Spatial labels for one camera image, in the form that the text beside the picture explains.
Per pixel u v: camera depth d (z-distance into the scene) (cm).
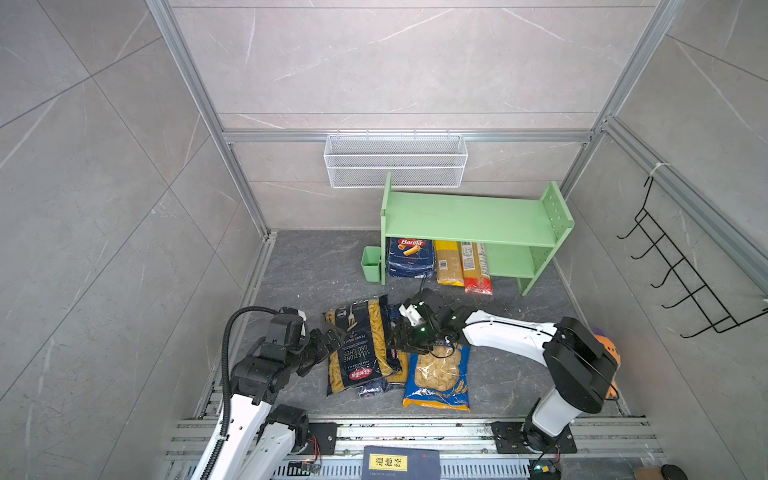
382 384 80
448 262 91
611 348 80
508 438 73
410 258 88
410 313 80
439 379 80
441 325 67
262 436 59
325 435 73
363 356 79
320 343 64
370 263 106
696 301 63
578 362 44
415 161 101
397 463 69
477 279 88
